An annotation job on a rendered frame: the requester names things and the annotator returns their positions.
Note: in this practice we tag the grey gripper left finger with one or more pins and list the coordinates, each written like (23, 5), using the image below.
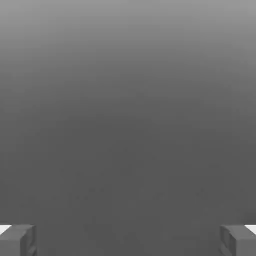
(16, 241)

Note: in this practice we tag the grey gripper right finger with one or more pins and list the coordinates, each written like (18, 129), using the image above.
(240, 241)

